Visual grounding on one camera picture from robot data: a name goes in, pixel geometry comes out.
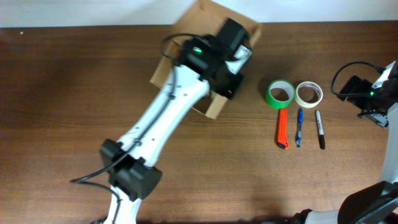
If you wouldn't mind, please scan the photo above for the brown cardboard box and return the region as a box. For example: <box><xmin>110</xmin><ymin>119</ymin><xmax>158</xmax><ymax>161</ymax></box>
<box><xmin>150</xmin><ymin>0</ymin><xmax>261</xmax><ymax>119</ymax></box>

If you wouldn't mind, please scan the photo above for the beige masking tape roll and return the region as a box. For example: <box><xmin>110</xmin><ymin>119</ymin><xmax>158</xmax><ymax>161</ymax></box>
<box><xmin>295</xmin><ymin>82</ymin><xmax>323</xmax><ymax>108</ymax></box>

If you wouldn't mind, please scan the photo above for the blue ballpoint pen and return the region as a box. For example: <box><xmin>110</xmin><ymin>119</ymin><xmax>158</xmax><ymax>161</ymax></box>
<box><xmin>295</xmin><ymin>108</ymin><xmax>303</xmax><ymax>148</ymax></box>

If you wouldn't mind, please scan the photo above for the green tape roll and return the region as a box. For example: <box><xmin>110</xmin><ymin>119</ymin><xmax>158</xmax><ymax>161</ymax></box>
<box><xmin>265</xmin><ymin>80</ymin><xmax>295</xmax><ymax>110</ymax></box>

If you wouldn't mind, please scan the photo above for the red utility knife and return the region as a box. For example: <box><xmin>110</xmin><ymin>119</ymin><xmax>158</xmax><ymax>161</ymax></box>
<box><xmin>277</xmin><ymin>108</ymin><xmax>289</xmax><ymax>149</ymax></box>

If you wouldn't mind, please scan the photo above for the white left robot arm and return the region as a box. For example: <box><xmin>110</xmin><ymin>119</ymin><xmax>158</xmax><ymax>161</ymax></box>
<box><xmin>99</xmin><ymin>18</ymin><xmax>252</xmax><ymax>223</ymax></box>

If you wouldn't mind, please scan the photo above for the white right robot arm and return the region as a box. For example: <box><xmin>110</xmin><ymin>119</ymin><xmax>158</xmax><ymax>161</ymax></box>
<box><xmin>283</xmin><ymin>60</ymin><xmax>397</xmax><ymax>224</ymax></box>

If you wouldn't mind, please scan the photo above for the black and white marker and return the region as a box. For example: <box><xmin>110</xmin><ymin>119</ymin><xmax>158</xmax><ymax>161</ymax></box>
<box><xmin>315</xmin><ymin>111</ymin><xmax>326</xmax><ymax>150</ymax></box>

